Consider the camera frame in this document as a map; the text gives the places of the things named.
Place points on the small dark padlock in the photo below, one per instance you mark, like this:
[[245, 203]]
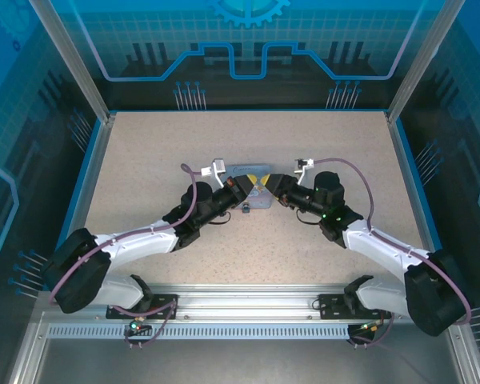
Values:
[[246, 208]]

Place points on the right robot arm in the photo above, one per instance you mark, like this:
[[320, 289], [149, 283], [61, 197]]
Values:
[[376, 244]]

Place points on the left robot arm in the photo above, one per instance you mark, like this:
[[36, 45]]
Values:
[[144, 242]]

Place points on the small connector with green light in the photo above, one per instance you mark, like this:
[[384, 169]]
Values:
[[138, 326]]

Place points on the small connector with orange plug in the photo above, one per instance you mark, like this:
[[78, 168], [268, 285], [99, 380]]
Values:
[[370, 328]]

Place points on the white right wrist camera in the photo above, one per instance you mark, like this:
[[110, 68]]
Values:
[[306, 163]]

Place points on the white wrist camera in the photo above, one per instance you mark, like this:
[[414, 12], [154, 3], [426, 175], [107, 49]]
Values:
[[306, 163], [218, 165]]

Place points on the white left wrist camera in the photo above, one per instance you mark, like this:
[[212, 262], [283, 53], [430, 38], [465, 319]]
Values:
[[218, 165]]

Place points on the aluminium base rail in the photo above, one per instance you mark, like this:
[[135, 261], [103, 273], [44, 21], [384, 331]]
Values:
[[244, 300]]

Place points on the aluminium side rail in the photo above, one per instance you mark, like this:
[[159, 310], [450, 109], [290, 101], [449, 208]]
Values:
[[85, 200]]

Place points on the aluminium frame post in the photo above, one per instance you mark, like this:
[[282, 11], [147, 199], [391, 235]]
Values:
[[78, 64], [422, 60]]

